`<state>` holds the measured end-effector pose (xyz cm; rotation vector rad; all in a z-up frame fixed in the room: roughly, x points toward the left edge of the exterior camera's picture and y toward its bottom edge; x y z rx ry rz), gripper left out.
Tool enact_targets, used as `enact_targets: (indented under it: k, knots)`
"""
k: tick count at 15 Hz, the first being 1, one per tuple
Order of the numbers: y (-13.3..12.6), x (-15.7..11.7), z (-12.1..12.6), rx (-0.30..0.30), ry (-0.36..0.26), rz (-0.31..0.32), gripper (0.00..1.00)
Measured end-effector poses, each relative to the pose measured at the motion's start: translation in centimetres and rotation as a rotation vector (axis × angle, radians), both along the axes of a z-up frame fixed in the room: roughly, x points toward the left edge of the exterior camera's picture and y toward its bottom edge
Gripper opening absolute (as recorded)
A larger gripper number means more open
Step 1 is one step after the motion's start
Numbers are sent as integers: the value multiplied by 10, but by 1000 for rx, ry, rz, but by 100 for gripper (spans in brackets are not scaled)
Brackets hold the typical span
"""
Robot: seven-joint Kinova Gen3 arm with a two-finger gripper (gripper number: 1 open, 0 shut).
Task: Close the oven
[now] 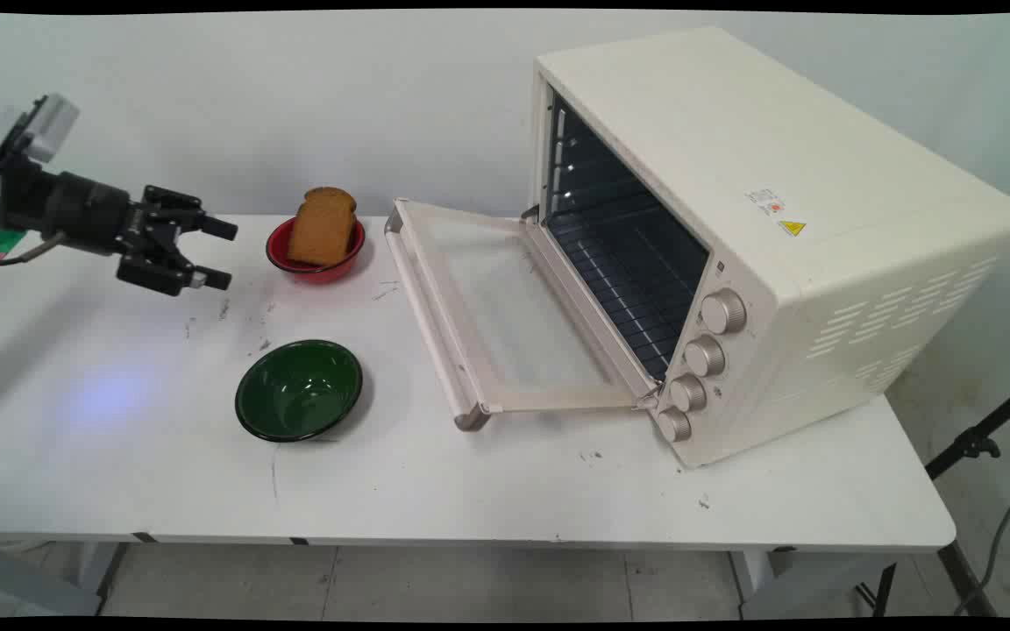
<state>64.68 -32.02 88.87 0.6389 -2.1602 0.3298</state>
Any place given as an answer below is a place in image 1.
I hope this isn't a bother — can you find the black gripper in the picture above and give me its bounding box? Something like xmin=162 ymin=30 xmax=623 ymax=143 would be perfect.
xmin=0 ymin=156 xmax=239 ymax=297

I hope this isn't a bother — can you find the red bowl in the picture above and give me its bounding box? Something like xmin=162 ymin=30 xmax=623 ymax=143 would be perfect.
xmin=266 ymin=216 xmax=366 ymax=285

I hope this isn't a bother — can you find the brown bread slice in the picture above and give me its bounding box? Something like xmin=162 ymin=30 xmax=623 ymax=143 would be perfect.
xmin=287 ymin=187 xmax=358 ymax=267

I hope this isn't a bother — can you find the green bowl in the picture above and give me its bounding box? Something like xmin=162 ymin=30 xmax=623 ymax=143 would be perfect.
xmin=235 ymin=339 xmax=364 ymax=443

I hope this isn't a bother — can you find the glass oven door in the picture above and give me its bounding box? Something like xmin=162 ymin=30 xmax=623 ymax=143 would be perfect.
xmin=383 ymin=198 xmax=660 ymax=432

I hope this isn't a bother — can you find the silver oven knob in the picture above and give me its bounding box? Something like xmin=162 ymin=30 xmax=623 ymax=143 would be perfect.
xmin=682 ymin=335 xmax=727 ymax=379
xmin=656 ymin=407 xmax=693 ymax=443
xmin=700 ymin=289 xmax=748 ymax=336
xmin=668 ymin=373 xmax=708 ymax=414

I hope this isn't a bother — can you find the cream toaster oven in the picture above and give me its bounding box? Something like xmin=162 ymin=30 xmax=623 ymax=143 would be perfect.
xmin=526 ymin=25 xmax=1010 ymax=470

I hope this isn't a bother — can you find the black tripod stand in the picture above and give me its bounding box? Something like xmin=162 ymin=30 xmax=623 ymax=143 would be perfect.
xmin=856 ymin=375 xmax=1010 ymax=618

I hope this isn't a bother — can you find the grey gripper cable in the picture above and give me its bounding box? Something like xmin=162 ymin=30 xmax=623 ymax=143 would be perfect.
xmin=0 ymin=230 xmax=69 ymax=267

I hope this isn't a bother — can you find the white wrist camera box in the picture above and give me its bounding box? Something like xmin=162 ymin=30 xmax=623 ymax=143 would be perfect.
xmin=0 ymin=93 xmax=82 ymax=167

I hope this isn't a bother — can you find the wire oven rack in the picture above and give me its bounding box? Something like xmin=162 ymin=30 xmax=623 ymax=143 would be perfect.
xmin=547 ymin=209 xmax=709 ymax=383

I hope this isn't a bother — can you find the grey hanging cable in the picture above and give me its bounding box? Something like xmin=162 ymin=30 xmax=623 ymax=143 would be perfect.
xmin=954 ymin=394 xmax=1010 ymax=616

